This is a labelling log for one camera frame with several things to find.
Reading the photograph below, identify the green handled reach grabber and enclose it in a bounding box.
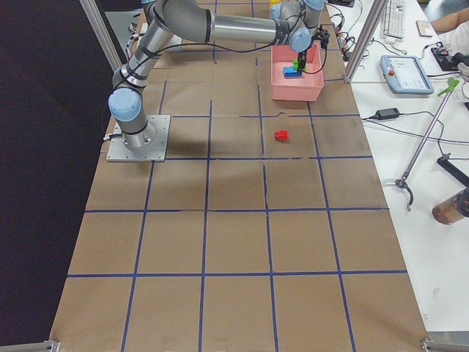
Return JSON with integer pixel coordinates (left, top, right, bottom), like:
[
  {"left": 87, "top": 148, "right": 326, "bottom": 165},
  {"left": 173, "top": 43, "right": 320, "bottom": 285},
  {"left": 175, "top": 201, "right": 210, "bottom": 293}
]
[{"left": 394, "top": 78, "right": 460, "bottom": 212}]

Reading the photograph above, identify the blue toy block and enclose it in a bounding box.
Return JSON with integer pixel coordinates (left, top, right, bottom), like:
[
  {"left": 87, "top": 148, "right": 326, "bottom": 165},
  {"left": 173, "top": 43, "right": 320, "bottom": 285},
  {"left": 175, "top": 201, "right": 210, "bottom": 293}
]
[{"left": 282, "top": 66, "right": 303, "bottom": 79}]

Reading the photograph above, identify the aluminium frame post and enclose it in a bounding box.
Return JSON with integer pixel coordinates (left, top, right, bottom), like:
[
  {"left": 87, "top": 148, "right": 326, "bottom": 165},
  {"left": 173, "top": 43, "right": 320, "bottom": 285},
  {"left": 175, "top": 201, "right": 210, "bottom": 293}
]
[
  {"left": 343, "top": 0, "right": 388, "bottom": 83},
  {"left": 79, "top": 0, "right": 125, "bottom": 89}
]

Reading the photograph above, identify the white keyboard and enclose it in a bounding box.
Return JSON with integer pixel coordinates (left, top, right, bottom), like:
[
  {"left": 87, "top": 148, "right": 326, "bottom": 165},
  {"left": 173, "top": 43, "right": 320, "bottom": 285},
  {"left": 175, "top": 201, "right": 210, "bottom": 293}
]
[{"left": 380, "top": 0, "right": 406, "bottom": 40}]

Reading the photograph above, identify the yellow toy block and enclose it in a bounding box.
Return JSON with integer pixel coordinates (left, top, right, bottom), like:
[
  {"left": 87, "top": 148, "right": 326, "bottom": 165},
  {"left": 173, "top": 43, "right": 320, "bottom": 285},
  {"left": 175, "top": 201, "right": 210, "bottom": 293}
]
[{"left": 269, "top": 0, "right": 281, "bottom": 7}]

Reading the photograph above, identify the brown bottle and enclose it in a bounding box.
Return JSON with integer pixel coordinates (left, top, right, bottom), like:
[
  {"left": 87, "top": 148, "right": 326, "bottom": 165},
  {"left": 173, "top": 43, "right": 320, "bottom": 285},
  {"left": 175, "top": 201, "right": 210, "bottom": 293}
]
[{"left": 432, "top": 188, "right": 468, "bottom": 224}]

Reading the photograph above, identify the red toy block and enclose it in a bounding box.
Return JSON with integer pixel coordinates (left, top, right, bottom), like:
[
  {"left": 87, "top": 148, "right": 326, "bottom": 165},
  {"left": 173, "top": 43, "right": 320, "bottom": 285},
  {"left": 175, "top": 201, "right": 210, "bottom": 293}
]
[{"left": 274, "top": 130, "right": 289, "bottom": 143}]

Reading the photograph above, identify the pink plastic box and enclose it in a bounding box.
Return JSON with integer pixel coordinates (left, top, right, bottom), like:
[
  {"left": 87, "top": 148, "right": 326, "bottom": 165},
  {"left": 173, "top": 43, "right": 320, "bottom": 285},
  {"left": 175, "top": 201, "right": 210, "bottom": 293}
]
[{"left": 271, "top": 43, "right": 324, "bottom": 102}]

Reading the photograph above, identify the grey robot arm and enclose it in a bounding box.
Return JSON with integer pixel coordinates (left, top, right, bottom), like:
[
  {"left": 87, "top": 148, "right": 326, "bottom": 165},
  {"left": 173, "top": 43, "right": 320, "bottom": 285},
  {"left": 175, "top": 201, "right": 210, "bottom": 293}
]
[{"left": 108, "top": 0, "right": 324, "bottom": 152}]

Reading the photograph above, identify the aluminium frame post left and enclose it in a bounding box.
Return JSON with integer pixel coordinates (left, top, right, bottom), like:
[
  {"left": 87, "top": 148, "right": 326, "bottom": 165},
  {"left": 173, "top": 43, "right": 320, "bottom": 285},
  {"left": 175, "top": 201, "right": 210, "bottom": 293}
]
[{"left": 79, "top": 0, "right": 125, "bottom": 89}]

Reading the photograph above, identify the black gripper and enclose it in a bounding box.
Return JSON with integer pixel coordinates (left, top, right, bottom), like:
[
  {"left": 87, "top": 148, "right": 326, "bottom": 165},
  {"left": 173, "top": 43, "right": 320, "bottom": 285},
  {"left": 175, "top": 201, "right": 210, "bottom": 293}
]
[{"left": 297, "top": 36, "right": 311, "bottom": 73}]

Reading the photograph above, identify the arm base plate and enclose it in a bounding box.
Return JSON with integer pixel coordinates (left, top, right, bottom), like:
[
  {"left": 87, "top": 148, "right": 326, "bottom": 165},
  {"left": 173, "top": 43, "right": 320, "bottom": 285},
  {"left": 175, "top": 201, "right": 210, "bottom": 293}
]
[{"left": 106, "top": 114, "right": 171, "bottom": 162}]

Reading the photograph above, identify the smartphone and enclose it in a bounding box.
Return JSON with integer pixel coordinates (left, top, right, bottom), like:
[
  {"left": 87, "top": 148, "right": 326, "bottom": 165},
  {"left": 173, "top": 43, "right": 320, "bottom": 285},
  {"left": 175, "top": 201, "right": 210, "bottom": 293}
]
[{"left": 416, "top": 21, "right": 433, "bottom": 37}]

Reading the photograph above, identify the teach pendant tablet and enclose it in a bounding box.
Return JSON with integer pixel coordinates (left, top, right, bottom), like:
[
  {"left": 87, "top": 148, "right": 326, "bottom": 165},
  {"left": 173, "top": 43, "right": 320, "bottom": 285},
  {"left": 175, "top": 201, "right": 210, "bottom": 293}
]
[{"left": 380, "top": 55, "right": 434, "bottom": 95}]

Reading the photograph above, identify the black power adapter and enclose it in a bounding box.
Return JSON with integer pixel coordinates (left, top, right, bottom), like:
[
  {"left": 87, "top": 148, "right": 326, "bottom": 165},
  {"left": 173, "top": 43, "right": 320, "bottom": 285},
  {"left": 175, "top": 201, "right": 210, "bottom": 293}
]
[{"left": 374, "top": 108, "right": 401, "bottom": 120}]

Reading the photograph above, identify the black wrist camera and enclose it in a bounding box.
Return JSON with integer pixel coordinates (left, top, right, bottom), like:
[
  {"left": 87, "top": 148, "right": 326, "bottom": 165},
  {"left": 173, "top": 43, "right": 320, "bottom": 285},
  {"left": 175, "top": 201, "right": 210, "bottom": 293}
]
[{"left": 317, "top": 25, "right": 330, "bottom": 50}]

